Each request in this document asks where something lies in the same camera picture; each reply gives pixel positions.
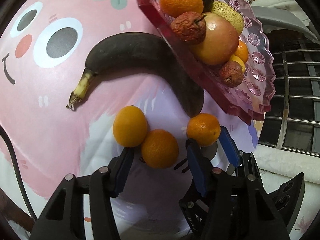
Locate small yellow-orange mandarin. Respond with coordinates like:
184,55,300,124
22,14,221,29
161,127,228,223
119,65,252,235
112,106,148,147

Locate wrinkled red passion fruit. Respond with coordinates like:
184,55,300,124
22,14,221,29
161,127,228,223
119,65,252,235
219,61,244,88

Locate small orange mandarin front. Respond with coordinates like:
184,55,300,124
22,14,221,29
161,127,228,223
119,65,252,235
229,55,246,73

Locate large orange mandarin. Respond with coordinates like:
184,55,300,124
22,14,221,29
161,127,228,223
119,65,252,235
234,41,249,63

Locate red apple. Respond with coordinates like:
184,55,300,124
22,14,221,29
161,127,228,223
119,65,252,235
189,12,239,66

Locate blackened banana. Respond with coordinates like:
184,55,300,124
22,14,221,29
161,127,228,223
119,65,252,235
66,32,204,118

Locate dark red wrinkled fruit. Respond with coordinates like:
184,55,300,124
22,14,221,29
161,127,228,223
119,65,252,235
170,11,207,45

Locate yellow pear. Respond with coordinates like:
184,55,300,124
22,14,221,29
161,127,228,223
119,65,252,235
212,1,244,36

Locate pink plastic fruit bowl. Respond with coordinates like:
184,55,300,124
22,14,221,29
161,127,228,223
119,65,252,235
137,0,276,124

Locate white curtain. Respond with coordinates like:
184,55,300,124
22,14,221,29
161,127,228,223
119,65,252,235
254,144,319,239

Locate metal window bars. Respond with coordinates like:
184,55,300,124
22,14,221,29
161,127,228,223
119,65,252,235
259,30,319,157

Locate grey office chair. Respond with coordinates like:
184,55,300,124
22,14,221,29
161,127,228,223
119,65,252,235
245,0,319,44

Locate cartoon printed tablecloth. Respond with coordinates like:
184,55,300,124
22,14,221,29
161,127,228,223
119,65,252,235
0,0,266,240

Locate black cable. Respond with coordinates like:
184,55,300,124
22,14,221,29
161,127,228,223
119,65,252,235
0,125,38,223

